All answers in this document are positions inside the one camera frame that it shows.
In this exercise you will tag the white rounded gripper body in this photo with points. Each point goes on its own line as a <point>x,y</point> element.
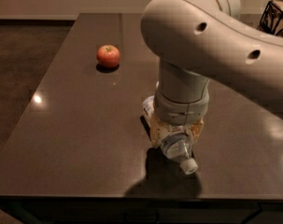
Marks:
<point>179,110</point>

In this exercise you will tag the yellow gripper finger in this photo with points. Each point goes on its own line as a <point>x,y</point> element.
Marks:
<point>194,130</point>
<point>158,130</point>

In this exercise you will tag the blue labelled plastic water bottle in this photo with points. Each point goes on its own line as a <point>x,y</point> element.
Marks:
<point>175,146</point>

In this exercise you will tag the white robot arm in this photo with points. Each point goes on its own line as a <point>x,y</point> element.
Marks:
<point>200,40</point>

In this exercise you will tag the red apple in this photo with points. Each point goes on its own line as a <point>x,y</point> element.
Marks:
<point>108,56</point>

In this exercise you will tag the black wire basket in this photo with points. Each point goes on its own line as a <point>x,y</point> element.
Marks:
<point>271,21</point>

